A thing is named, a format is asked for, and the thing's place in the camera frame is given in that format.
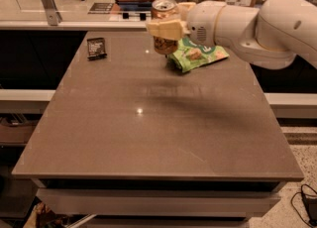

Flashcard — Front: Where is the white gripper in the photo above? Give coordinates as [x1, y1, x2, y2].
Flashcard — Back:
[146, 1, 228, 47]

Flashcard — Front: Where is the orange soda can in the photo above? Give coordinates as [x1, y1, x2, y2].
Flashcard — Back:
[151, 0, 179, 55]

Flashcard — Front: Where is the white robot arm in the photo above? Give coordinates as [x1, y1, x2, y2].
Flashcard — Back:
[147, 0, 317, 69]

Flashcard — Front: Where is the green snack bag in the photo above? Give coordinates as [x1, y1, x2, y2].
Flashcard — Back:
[167, 38, 229, 73]

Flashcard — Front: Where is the dark floor sign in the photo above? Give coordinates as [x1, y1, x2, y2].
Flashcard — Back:
[88, 3, 114, 14]

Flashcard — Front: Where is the left metal glass bracket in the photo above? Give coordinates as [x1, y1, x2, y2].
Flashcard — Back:
[41, 0, 61, 26]

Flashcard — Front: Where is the black cable and adapter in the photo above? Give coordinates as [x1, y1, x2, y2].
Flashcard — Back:
[289, 183, 317, 228]

